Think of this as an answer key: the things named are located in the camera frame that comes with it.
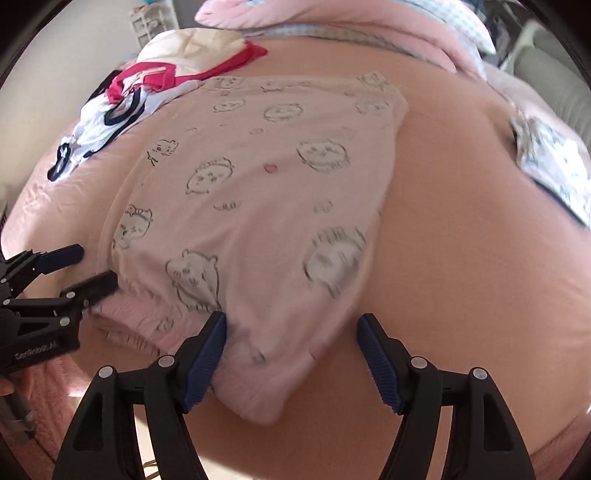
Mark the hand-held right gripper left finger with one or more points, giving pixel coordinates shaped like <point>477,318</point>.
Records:
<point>205,364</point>

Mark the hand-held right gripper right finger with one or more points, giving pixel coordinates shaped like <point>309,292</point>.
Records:
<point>378,364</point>

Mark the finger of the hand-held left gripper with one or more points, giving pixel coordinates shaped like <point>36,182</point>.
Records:
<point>60,256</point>
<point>94,286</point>

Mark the pink printed pajama pants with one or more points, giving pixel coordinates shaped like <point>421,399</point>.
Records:
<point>258,207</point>

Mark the person's left hand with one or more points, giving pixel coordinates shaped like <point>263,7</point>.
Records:
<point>14,384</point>

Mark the pink fuzzy mattress pad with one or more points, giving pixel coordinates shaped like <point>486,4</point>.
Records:
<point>46,397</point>

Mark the white navy-trimmed shirt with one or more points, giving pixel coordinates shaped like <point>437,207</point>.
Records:
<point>97,120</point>

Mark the cream and magenta shirt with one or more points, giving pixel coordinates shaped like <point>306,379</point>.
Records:
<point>194,46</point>

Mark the white shelf rack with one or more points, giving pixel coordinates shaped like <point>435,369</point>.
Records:
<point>154,23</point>

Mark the folded white printed pajama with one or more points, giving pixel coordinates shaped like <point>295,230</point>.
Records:
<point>554,170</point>

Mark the pink pillow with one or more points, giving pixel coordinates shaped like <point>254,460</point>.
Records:
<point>512,83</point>

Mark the grey padded headboard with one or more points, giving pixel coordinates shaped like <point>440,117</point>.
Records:
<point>558,87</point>

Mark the pink folded quilt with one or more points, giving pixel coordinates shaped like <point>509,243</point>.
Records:
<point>369,27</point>

